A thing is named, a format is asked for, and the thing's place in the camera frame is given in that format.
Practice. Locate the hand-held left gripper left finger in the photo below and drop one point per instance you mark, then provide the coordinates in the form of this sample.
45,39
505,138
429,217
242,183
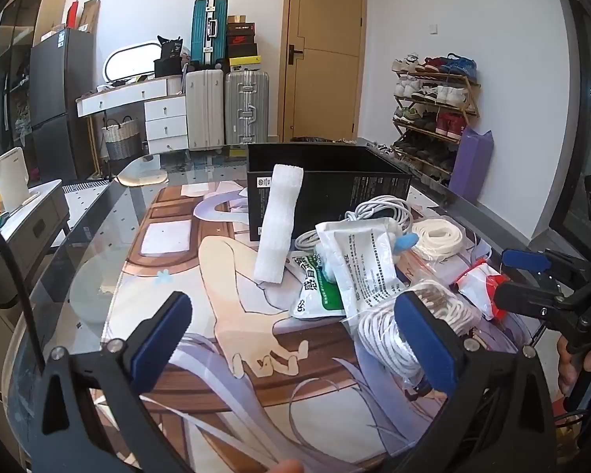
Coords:
162,335

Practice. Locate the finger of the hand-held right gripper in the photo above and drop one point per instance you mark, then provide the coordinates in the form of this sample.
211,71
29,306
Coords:
518,258
522,299

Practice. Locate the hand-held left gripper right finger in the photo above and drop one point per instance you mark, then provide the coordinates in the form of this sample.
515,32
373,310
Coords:
423,345

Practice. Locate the small red white zip bag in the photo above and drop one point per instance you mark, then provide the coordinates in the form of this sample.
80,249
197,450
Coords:
473,283

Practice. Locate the white blue plush toy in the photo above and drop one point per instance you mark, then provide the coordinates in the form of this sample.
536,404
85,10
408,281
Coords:
405,242

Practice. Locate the green white packet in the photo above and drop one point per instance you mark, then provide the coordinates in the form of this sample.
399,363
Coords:
320,298

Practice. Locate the white towel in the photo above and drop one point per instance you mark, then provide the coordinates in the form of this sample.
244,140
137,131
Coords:
278,221

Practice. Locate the black cardboard box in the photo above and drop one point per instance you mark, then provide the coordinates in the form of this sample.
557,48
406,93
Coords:
325,187

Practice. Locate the person's right hand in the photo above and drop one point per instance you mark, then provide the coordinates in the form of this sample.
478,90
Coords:
569,362

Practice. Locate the person's left hand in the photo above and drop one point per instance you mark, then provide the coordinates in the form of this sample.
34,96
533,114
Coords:
285,467

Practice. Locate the printed table mat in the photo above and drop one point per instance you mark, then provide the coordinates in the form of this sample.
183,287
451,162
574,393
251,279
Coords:
202,266

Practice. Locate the white printed packet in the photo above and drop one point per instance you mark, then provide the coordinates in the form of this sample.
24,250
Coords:
364,261

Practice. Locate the purple bag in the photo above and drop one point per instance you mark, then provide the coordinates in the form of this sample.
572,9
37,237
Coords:
470,167

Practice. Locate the grey side cabinet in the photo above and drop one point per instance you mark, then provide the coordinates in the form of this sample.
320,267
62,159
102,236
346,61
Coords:
34,226

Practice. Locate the collection of shoes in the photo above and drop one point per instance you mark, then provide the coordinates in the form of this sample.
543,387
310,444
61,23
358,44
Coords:
448,93

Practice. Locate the wooden shoe rack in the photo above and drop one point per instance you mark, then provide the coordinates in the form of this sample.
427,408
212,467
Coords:
468,81

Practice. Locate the black framed window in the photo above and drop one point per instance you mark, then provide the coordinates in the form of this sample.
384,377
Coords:
586,83

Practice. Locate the woven basket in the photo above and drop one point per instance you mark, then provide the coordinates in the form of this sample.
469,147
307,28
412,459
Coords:
122,143

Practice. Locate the white vanity desk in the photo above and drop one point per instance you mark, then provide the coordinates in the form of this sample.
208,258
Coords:
165,113

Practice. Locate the white suitcase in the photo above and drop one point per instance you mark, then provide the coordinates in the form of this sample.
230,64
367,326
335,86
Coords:
204,108

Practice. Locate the silver suitcase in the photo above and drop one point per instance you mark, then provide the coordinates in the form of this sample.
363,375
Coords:
246,108

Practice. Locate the wooden door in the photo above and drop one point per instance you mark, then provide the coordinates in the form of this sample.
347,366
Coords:
325,83

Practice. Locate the black refrigerator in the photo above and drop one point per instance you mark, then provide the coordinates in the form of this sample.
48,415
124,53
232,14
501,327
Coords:
59,88

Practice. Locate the oval mirror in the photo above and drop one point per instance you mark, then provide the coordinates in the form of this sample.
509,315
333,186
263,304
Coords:
128,61

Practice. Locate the black paper bag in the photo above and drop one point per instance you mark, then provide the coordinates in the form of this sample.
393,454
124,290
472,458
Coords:
168,59

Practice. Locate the black shoe box red logo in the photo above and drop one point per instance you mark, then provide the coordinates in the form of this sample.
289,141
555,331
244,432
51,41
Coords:
241,39

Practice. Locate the teal suitcase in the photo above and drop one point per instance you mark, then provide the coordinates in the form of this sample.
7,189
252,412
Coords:
208,29

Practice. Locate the dark brown shoe box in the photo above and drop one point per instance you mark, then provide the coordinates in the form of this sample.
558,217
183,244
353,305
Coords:
240,19

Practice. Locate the brown cardboard box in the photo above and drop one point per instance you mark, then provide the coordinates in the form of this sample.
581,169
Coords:
89,16

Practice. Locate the glass door cabinet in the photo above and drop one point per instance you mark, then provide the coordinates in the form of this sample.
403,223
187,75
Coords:
15,34

